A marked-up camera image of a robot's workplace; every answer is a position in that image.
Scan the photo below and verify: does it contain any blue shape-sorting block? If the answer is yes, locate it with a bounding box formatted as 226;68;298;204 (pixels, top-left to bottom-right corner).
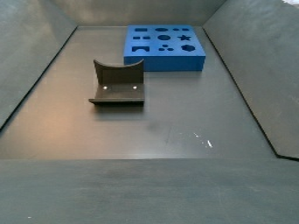
125;24;206;72

